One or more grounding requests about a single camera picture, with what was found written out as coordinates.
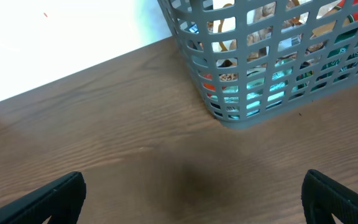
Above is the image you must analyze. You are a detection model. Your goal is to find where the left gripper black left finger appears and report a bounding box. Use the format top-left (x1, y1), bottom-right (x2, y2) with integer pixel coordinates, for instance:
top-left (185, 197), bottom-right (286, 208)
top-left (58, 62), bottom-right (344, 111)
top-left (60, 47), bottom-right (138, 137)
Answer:
top-left (0, 171), bottom-right (86, 224)

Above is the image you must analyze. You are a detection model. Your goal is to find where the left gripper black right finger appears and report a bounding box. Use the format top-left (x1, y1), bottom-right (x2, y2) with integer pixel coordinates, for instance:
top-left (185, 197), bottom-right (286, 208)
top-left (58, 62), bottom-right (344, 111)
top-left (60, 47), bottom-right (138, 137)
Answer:
top-left (301, 169), bottom-right (358, 224)

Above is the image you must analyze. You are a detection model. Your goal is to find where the mint green small packet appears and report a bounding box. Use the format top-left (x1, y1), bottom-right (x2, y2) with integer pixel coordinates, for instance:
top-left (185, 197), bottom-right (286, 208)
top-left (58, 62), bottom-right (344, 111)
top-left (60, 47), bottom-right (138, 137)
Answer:
top-left (209, 58), bottom-right (295, 120)

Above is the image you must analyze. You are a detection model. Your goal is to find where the beige cookie bag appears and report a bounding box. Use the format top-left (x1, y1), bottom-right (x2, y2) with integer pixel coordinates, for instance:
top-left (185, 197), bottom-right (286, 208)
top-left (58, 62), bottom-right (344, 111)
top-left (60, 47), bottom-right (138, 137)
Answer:
top-left (207, 0), bottom-right (326, 82)

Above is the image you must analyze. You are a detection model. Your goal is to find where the red San Remo spaghetti pack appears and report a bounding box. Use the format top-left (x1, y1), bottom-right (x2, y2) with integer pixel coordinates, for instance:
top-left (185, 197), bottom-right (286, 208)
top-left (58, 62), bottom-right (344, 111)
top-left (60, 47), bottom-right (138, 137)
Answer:
top-left (199, 1), bottom-right (358, 101)

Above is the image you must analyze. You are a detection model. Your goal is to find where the green Nescafe coffee bag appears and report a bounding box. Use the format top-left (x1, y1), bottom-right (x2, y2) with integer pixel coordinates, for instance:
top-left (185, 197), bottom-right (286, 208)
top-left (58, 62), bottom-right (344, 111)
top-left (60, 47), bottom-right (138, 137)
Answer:
top-left (291, 28), bottom-right (358, 98)

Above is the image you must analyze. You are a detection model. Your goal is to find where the grey plastic basket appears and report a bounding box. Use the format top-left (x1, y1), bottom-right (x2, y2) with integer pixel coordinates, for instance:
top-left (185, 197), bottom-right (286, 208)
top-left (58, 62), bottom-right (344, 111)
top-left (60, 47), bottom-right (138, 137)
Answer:
top-left (158, 0), bottom-right (358, 128)

